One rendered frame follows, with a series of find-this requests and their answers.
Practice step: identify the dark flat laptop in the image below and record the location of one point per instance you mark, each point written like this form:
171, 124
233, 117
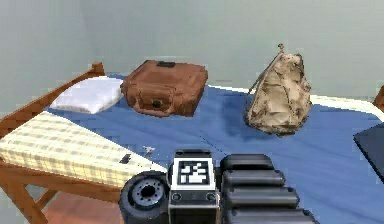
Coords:
372, 146

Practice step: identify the small black remote control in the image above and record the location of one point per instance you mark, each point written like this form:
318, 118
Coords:
125, 158

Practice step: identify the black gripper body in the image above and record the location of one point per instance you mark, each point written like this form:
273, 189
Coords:
145, 196

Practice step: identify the wooden bed with blue cover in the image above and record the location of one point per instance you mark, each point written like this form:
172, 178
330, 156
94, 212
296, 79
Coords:
233, 140

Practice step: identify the white pillow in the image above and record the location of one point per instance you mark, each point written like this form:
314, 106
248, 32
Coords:
88, 95

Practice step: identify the brown leather suitcase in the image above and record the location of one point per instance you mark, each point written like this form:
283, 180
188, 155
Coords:
165, 88

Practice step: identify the small grey metal object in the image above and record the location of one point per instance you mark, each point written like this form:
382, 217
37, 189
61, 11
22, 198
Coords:
148, 150

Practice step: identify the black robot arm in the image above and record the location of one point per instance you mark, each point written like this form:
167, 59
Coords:
253, 190

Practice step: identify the beige canvas backpack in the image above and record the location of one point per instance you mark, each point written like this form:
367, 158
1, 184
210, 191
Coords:
280, 96

